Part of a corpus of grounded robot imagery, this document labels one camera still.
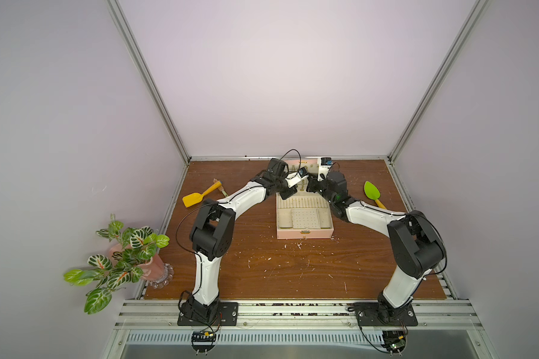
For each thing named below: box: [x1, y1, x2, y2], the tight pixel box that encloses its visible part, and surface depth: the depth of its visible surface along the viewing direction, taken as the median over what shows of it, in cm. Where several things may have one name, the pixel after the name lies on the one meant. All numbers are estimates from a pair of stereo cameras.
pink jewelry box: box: [276, 159, 334, 240], surface depth 90 cm
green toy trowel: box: [363, 180, 387, 210], surface depth 109 cm
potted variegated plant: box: [62, 213, 175, 315], surface depth 61 cm
